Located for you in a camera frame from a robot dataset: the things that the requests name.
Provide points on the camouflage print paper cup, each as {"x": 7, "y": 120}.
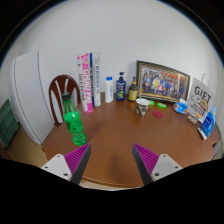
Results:
{"x": 142, "y": 108}

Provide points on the small white tube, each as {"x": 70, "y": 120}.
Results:
{"x": 202, "y": 133}

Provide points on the blue liquid refill bottle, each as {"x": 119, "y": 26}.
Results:
{"x": 208, "y": 124}

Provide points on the white bottle with blue cap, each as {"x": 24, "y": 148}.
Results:
{"x": 109, "y": 90}

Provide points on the framed group photo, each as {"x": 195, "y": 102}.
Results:
{"x": 162, "y": 82}

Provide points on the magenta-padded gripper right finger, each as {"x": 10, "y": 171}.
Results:
{"x": 164, "y": 166}

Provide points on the white stick in cup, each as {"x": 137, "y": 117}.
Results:
{"x": 140, "y": 96}

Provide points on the dark wooden chair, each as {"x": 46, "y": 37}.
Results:
{"x": 52, "y": 96}

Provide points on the blue tissue pack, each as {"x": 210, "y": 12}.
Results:
{"x": 180, "y": 107}

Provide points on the white refrigerator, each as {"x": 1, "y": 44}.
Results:
{"x": 30, "y": 96}

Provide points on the dark blue pump bottle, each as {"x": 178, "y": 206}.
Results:
{"x": 120, "y": 89}

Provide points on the dark pump bottle yellow label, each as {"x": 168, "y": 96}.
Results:
{"x": 133, "y": 93}

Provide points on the white paper gift bag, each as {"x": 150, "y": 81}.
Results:
{"x": 201, "y": 100}

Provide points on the green plastic crate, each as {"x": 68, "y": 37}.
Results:
{"x": 7, "y": 123}

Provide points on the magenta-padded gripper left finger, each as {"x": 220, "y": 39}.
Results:
{"x": 58, "y": 165}

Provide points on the green plastic drink bottle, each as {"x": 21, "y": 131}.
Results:
{"x": 73, "y": 121}

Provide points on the pink and white book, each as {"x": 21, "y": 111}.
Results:
{"x": 84, "y": 83}

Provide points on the small printed snack box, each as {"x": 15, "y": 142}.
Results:
{"x": 192, "y": 119}

